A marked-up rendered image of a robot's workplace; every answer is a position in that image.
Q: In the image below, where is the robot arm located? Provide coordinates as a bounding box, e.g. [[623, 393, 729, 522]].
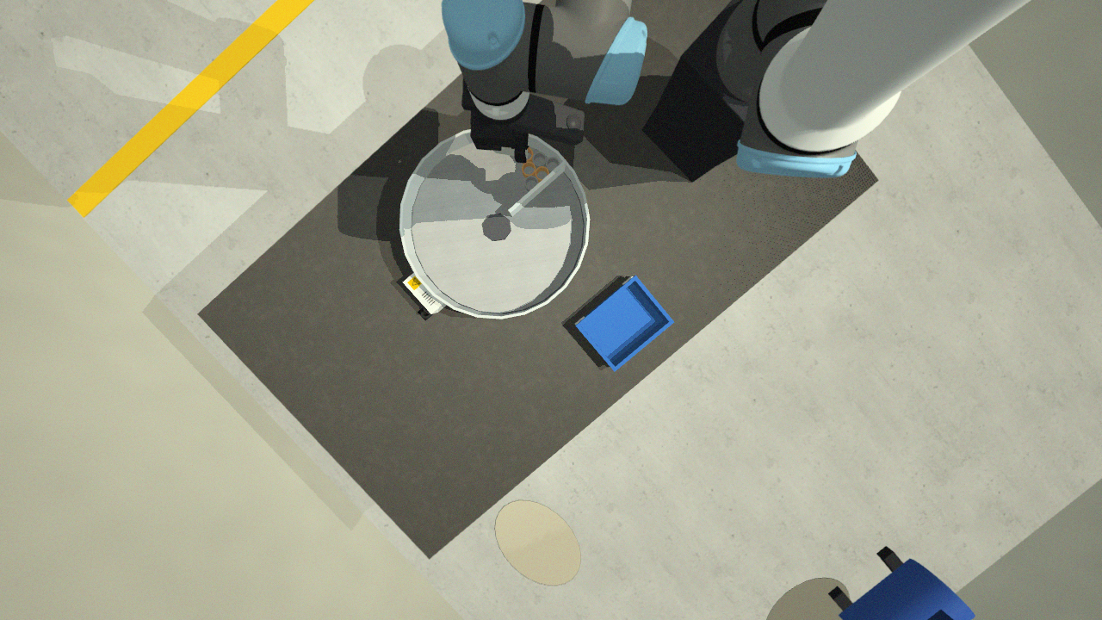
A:
[[442, 0, 1030, 177]]

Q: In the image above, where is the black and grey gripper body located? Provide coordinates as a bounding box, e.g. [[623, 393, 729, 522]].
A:
[[461, 78, 529, 151]]

